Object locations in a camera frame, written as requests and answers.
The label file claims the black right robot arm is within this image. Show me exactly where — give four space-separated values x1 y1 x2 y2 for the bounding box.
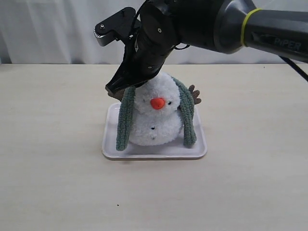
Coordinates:
105 0 308 93

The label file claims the white plush snowman toy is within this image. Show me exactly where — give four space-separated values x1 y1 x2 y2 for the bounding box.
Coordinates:
108 73 202 147

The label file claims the green fleece scarf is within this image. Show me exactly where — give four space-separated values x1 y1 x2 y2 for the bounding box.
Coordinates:
115 76 197 152

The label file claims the white rectangular tray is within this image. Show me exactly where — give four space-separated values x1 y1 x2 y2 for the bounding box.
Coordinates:
101 103 208 161

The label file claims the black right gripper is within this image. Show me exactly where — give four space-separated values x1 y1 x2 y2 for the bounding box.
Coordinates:
105 0 180 93

